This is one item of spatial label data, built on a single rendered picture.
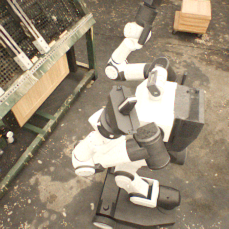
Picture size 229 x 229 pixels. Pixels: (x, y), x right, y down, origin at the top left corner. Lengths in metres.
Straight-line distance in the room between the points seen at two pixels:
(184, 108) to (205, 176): 1.52
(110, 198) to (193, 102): 1.23
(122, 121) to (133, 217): 1.50
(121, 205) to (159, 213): 0.31
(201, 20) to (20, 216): 3.45
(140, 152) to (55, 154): 1.67
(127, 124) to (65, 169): 1.84
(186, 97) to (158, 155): 0.30
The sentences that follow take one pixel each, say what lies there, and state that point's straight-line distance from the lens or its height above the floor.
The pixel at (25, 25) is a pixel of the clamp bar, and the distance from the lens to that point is 2.02.
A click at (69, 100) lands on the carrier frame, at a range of 2.61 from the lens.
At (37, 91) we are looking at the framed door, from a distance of 2.44.
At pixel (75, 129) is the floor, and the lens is 2.57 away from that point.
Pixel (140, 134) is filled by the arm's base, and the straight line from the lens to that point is 0.86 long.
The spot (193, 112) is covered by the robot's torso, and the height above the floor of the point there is 1.36.
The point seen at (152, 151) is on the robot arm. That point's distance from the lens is 0.85.
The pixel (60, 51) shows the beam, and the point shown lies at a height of 0.84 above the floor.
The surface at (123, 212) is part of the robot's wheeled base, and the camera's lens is 1.98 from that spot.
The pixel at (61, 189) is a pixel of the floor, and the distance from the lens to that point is 2.27.
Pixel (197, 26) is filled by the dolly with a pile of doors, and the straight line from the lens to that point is 3.96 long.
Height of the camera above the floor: 2.08
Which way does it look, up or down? 51 degrees down
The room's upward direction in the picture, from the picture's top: straight up
